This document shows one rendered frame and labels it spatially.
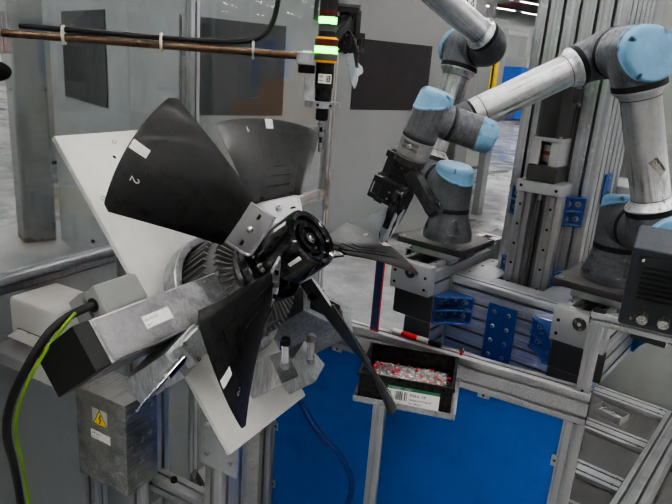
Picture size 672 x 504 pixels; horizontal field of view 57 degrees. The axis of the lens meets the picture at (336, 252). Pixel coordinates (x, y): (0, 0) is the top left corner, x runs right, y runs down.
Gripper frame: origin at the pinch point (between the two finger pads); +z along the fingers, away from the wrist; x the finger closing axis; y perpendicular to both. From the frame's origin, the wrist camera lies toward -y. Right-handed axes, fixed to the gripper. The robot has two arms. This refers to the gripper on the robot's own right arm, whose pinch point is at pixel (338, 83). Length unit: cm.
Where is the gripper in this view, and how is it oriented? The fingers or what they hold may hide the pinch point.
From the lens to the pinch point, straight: 178.3
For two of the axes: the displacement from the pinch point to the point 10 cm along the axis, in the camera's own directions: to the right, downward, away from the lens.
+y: 4.9, -2.2, 8.4
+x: -8.7, -2.0, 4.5
